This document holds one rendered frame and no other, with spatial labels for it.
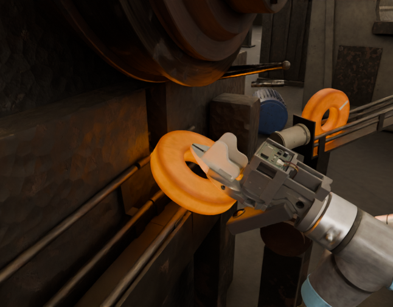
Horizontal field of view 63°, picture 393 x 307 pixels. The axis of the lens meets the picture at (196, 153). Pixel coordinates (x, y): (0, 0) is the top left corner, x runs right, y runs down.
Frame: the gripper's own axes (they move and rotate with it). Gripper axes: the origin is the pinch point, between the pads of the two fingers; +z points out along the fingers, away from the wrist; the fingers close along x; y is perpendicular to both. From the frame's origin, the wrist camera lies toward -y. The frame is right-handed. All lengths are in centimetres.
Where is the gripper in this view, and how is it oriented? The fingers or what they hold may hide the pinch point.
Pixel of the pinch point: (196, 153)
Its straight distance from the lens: 52.5
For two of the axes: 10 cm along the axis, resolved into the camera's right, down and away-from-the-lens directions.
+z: -8.3, -5.1, 2.1
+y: 3.3, -7.7, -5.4
